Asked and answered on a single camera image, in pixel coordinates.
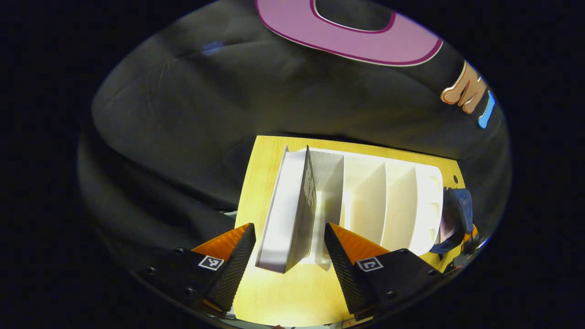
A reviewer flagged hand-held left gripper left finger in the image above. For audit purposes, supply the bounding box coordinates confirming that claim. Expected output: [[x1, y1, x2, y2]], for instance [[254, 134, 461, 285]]
[[137, 223, 256, 318]]

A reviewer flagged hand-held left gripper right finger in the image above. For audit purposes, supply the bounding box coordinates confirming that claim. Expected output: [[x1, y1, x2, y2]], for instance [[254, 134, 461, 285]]
[[324, 223, 444, 320]]

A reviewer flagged blue schoolbag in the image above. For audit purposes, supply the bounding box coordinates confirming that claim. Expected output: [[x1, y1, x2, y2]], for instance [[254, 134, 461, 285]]
[[430, 187, 474, 254]]

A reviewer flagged dark portrait cover book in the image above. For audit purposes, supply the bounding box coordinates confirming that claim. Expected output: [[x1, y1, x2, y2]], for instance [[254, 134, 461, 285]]
[[255, 145, 318, 274]]

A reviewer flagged white bookshelf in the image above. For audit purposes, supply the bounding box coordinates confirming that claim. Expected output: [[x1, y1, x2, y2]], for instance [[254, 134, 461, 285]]
[[297, 147, 444, 270]]

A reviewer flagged black backdrop cloth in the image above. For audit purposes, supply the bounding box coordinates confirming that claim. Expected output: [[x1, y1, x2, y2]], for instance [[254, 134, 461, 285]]
[[78, 0, 512, 275]]

